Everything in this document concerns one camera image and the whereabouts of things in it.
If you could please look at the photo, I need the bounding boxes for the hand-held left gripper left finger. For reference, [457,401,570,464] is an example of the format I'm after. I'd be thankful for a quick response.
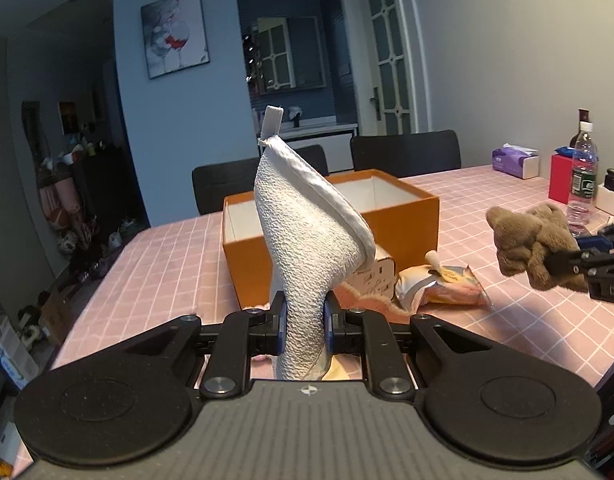
[121,292,288,401]

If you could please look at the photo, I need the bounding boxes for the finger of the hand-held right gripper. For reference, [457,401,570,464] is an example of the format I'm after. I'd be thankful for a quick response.
[543,247,600,278]
[574,220,614,257]

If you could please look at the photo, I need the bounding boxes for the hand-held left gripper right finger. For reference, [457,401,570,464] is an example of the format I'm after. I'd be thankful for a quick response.
[323,292,492,401]

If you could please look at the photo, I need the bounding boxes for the fuzzy knitted cloth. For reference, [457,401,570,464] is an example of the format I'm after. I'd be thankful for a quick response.
[251,282,413,320]

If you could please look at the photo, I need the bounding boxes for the brown plush toy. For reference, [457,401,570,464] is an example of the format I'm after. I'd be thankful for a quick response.
[486,204,590,293]

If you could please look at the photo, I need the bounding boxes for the white quilted oven mitt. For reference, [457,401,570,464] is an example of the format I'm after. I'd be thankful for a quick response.
[253,105,377,382]

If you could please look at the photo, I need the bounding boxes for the foil snack packet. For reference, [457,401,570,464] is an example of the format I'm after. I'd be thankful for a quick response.
[393,251,492,311]

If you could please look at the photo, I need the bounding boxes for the orange cardboard box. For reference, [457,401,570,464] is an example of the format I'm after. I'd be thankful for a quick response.
[221,169,441,310]

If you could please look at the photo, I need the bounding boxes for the white container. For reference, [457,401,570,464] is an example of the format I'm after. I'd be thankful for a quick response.
[596,182,614,217]

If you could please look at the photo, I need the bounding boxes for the clear plastic water bottle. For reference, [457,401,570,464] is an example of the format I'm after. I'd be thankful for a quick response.
[567,121,598,236]

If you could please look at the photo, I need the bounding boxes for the red box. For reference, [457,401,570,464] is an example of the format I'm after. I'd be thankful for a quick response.
[549,154,578,205]

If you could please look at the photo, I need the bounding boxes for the wooden radio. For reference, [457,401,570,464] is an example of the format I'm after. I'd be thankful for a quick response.
[354,244,399,302]

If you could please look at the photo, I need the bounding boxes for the dark glass bottle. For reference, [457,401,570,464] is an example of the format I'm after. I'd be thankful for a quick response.
[569,108,592,150]

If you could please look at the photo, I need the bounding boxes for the purple tissue pack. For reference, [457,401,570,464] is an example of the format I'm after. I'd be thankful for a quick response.
[491,144,540,181]

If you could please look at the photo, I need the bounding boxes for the pink checked tablecloth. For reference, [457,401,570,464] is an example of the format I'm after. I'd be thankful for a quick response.
[11,162,614,480]

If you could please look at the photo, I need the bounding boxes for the black dining chair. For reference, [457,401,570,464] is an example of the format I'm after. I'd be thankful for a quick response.
[191,144,330,217]
[350,129,462,179]

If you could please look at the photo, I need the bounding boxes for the white counter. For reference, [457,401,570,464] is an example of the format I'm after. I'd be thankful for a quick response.
[259,121,359,173]

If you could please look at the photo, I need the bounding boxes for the dark cabinet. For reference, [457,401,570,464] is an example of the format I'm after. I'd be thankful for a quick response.
[67,144,149,266]

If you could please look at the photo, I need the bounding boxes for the cardboard boxes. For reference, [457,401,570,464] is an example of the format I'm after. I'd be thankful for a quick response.
[0,287,68,393]

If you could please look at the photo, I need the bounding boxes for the white framed window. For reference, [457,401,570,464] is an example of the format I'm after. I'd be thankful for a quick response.
[256,16,329,94]

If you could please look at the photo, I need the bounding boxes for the white glass-panel door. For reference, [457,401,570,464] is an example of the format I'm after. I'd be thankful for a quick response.
[336,0,424,137]

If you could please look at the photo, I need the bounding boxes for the framed wine glass painting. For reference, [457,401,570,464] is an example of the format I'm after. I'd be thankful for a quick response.
[140,0,211,80]

